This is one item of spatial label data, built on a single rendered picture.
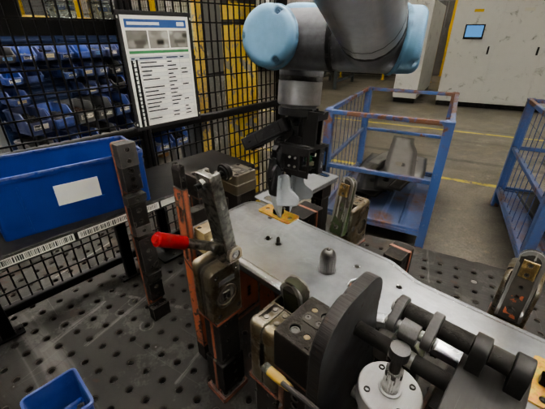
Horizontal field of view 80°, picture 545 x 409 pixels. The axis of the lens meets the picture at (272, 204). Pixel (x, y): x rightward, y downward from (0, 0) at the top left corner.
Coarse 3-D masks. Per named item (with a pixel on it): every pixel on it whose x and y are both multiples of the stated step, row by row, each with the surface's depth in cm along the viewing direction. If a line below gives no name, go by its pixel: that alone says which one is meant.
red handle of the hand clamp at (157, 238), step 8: (160, 232) 46; (152, 240) 46; (160, 240) 46; (168, 240) 47; (176, 240) 48; (184, 240) 49; (192, 240) 51; (200, 240) 53; (176, 248) 49; (184, 248) 49; (192, 248) 51; (200, 248) 52; (208, 248) 54; (216, 248) 55
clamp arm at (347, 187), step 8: (344, 184) 72; (352, 184) 71; (344, 192) 72; (352, 192) 72; (336, 200) 74; (344, 200) 73; (352, 200) 73; (336, 208) 75; (344, 208) 73; (336, 216) 75; (344, 216) 74; (336, 224) 75; (344, 224) 74; (336, 232) 76; (344, 232) 75
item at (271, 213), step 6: (270, 204) 69; (264, 210) 67; (270, 210) 67; (282, 210) 66; (270, 216) 65; (276, 216) 65; (282, 216) 65; (288, 216) 65; (294, 216) 65; (288, 222) 63
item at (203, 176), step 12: (204, 168) 50; (228, 168) 51; (204, 180) 49; (216, 180) 49; (204, 192) 51; (216, 192) 49; (204, 204) 53; (216, 204) 50; (216, 216) 52; (228, 216) 53; (216, 228) 54; (228, 228) 54; (216, 240) 57; (228, 240) 55
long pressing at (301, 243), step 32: (256, 224) 77; (288, 224) 77; (256, 256) 66; (288, 256) 66; (352, 256) 66; (320, 288) 58; (384, 288) 58; (416, 288) 58; (448, 320) 51; (480, 320) 51; (448, 352) 46; (512, 352) 46; (544, 352) 46
